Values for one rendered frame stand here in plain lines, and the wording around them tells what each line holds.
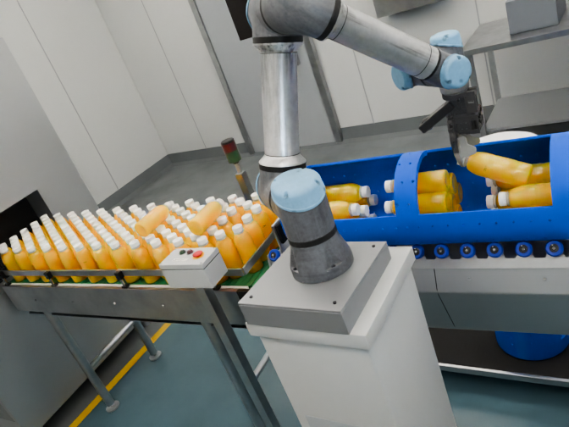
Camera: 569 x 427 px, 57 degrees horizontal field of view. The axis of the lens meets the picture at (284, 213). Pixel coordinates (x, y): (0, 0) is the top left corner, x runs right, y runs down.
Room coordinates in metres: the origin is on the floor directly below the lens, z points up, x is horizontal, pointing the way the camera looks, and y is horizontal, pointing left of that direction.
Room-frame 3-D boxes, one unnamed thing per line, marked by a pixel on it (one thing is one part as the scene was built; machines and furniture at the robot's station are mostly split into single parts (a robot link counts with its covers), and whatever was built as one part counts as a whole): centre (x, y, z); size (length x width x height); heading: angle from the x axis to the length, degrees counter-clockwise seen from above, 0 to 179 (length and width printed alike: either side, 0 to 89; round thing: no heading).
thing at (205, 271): (1.63, 0.36, 1.05); 0.20 x 0.10 x 0.10; 53
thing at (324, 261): (1.07, -0.04, 1.25); 0.15 x 0.15 x 0.10
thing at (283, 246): (1.74, 0.02, 0.99); 0.10 x 0.02 x 0.12; 143
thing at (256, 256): (1.78, 0.09, 0.96); 0.40 x 0.01 x 0.03; 143
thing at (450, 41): (1.31, -0.54, 1.51); 0.09 x 0.08 x 0.11; 101
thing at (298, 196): (1.08, -0.04, 1.37); 0.13 x 0.12 x 0.14; 11
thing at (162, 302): (2.25, 0.72, 0.45); 1.64 x 0.48 x 0.90; 53
